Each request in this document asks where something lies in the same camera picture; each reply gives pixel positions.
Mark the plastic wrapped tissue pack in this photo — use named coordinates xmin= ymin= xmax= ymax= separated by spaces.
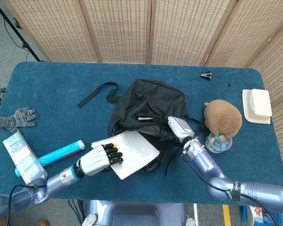
xmin=2 ymin=131 xmax=48 ymax=186

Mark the black staple remover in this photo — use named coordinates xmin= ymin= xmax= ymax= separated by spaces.
xmin=200 ymin=70 xmax=213 ymax=81

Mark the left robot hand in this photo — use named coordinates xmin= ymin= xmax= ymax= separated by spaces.
xmin=79 ymin=142 xmax=124 ymax=177

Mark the blue carpet table cover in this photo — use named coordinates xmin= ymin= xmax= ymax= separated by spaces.
xmin=0 ymin=61 xmax=283 ymax=205

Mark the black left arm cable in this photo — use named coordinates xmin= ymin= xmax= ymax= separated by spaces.
xmin=7 ymin=184 xmax=40 ymax=216

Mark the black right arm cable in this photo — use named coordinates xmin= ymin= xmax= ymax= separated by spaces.
xmin=181 ymin=154 xmax=283 ymax=226

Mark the white paper cup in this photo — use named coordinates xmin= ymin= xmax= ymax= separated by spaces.
xmin=246 ymin=205 xmax=262 ymax=226

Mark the clear jar of coloured clips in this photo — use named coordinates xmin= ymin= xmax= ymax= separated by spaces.
xmin=205 ymin=132 xmax=233 ymax=154

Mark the blue storage box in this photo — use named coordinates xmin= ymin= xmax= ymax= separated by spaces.
xmin=240 ymin=204 xmax=283 ymax=224

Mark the black backpack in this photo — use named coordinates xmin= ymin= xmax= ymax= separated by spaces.
xmin=77 ymin=79 xmax=208 ymax=177

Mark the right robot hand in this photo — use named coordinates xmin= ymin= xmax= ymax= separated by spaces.
xmin=159 ymin=115 xmax=195 ymax=144

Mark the black stapler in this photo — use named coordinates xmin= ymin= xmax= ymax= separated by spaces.
xmin=137 ymin=114 xmax=156 ymax=122

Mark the grey knit glove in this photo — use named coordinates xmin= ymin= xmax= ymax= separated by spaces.
xmin=0 ymin=106 xmax=39 ymax=134

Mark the blue food wrap roll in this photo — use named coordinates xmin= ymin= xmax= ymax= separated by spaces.
xmin=15 ymin=139 xmax=85 ymax=177

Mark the white lidded food container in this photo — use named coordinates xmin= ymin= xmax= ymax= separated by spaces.
xmin=241 ymin=89 xmax=273 ymax=125

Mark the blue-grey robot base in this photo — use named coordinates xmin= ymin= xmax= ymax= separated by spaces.
xmin=82 ymin=200 xmax=196 ymax=226

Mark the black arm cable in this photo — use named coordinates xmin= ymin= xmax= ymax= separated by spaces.
xmin=7 ymin=184 xmax=40 ymax=216
xmin=181 ymin=154 xmax=283 ymax=226

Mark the woven folding screen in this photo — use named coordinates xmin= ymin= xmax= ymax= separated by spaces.
xmin=2 ymin=0 xmax=283 ymax=176

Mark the white spiral notebook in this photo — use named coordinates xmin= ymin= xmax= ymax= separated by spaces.
xmin=91 ymin=130 xmax=160 ymax=181

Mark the black tripod stand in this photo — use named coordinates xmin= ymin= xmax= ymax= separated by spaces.
xmin=0 ymin=0 xmax=45 ymax=62

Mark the brown plush toy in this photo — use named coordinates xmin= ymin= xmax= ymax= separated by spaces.
xmin=204 ymin=99 xmax=243 ymax=137

